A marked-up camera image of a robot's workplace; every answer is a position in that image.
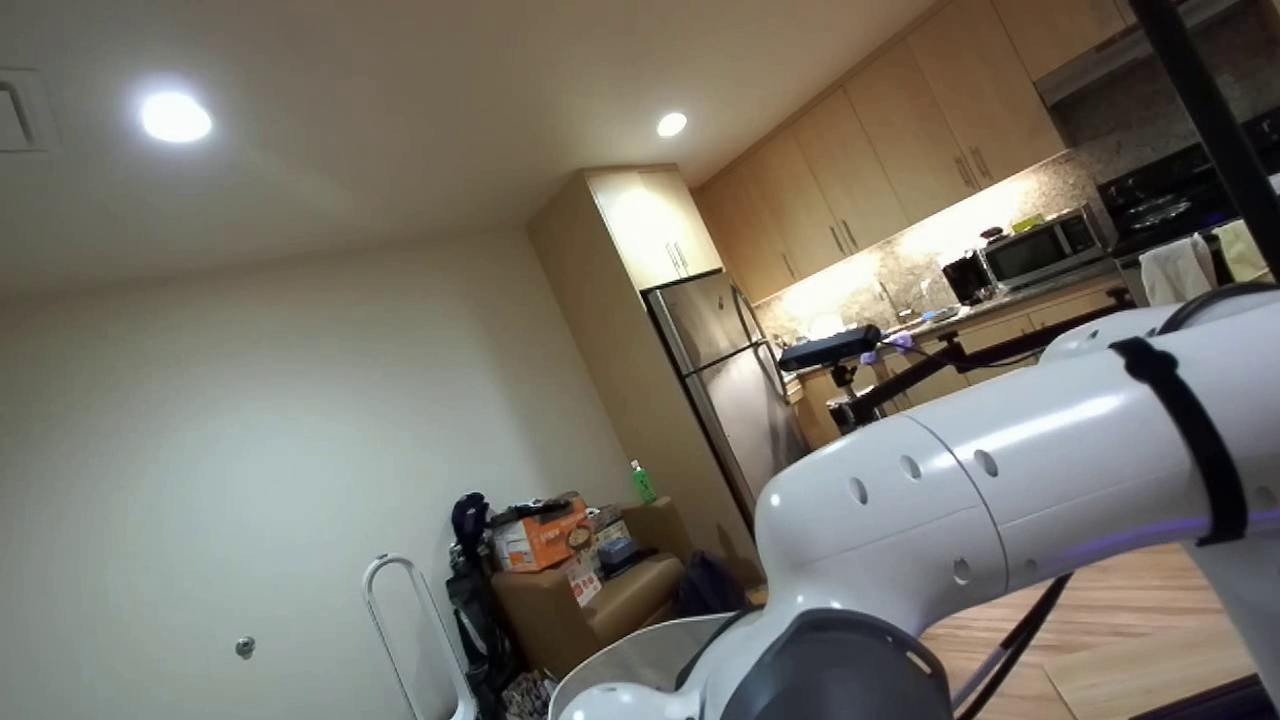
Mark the black camera on mount arm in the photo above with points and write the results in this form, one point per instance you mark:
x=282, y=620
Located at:
x=844, y=382

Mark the light wood kitchen cabinets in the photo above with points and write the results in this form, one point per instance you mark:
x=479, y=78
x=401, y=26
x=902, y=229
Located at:
x=844, y=214

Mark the brown cardboard box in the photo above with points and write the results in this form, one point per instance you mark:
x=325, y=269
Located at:
x=552, y=628

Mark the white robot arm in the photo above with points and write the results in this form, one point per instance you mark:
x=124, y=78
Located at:
x=1150, y=425

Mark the silver microwave oven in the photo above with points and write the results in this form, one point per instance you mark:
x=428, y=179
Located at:
x=1042, y=254

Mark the green bottle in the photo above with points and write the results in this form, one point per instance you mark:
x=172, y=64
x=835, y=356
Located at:
x=643, y=482

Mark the black tripod pole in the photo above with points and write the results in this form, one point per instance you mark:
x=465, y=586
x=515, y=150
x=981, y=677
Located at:
x=1212, y=120

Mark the stainless steel refrigerator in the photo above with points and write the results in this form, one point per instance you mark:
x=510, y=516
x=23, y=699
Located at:
x=730, y=376

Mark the orange cardboard box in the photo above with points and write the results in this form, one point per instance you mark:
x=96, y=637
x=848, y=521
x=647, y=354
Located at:
x=543, y=537

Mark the white metal rack frame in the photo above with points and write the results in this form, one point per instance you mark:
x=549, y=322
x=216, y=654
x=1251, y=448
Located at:
x=419, y=643

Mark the grey fabric laundry bag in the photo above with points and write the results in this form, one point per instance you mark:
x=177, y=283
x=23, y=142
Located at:
x=637, y=677

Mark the small ceiling light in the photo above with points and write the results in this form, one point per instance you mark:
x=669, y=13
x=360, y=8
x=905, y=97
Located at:
x=669, y=127

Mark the round ceiling light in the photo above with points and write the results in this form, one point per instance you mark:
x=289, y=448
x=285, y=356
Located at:
x=172, y=119

